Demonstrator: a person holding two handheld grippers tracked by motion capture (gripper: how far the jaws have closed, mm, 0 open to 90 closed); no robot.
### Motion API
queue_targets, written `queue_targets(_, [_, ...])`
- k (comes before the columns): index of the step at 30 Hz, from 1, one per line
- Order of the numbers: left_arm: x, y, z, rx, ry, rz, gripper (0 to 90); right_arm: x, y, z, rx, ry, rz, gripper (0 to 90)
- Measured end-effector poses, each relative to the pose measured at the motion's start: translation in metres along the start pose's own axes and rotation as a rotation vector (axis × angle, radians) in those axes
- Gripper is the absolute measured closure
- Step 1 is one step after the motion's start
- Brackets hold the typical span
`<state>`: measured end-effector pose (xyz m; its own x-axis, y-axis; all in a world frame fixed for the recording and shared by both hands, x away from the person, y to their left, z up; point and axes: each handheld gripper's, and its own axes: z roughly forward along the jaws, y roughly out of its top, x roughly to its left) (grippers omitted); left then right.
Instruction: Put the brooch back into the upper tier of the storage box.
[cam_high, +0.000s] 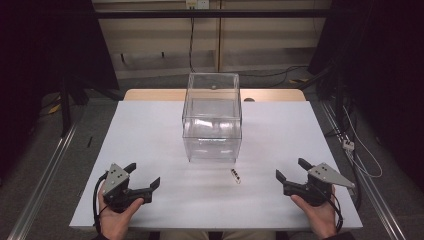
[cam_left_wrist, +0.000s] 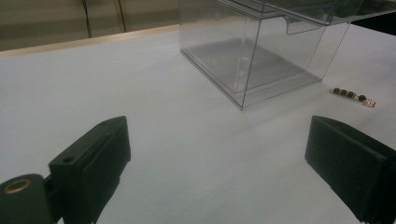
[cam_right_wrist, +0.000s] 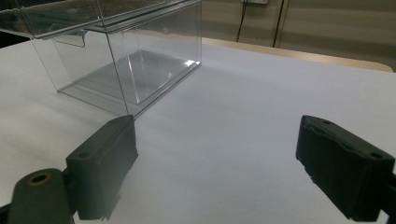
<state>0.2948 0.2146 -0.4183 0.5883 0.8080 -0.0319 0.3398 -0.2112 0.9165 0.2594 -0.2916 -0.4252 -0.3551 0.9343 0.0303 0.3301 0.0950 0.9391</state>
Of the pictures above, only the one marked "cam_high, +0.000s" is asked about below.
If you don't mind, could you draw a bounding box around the person's left hand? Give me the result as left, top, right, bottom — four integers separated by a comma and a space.
97, 191, 145, 240

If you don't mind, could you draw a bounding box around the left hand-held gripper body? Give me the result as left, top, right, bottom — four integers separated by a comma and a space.
101, 162, 154, 213

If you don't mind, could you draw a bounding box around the black floor cable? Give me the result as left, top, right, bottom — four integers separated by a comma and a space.
238, 64, 309, 88

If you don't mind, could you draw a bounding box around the person's left leg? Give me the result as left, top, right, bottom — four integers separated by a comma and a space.
159, 230, 211, 240

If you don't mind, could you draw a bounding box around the person's right leg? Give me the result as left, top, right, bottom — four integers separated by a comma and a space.
221, 230, 278, 240

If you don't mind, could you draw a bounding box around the white wall socket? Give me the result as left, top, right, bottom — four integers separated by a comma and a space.
185, 0, 211, 10

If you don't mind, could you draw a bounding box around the dark curtain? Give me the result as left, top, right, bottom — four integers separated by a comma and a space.
306, 0, 424, 191
0, 0, 120, 181

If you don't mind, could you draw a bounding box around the clear plastic box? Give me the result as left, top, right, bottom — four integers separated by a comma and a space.
181, 72, 243, 164

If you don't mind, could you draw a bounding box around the aluminium floor rail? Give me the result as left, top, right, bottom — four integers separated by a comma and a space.
7, 123, 78, 240
319, 100, 407, 240

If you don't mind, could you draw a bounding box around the black metal stand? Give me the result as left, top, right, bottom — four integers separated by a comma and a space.
298, 64, 348, 138
58, 71, 116, 138

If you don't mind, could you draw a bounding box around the person's right hand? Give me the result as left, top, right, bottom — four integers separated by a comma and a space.
290, 185, 338, 240

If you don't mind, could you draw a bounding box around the black horizontal bar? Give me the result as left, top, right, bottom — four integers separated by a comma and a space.
91, 8, 334, 20

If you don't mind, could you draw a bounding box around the black hanging cable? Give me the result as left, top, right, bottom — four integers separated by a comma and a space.
188, 17, 196, 74

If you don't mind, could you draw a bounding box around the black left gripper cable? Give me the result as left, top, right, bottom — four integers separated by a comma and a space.
92, 172, 111, 235

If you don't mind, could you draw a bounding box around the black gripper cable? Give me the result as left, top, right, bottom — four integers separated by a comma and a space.
92, 172, 111, 235
328, 190, 345, 233

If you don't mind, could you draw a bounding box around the person's leg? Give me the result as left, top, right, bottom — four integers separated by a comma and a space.
159, 230, 211, 240
221, 230, 278, 240

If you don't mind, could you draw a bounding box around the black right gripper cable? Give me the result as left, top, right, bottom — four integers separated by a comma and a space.
328, 190, 345, 233

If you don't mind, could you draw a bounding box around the white cable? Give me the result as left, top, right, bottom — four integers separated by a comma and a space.
342, 105, 384, 179

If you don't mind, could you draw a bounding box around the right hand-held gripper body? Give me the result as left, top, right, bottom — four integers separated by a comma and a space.
283, 162, 356, 207

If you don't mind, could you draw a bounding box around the small clear strip with dark dots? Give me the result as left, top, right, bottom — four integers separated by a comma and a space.
230, 168, 242, 185

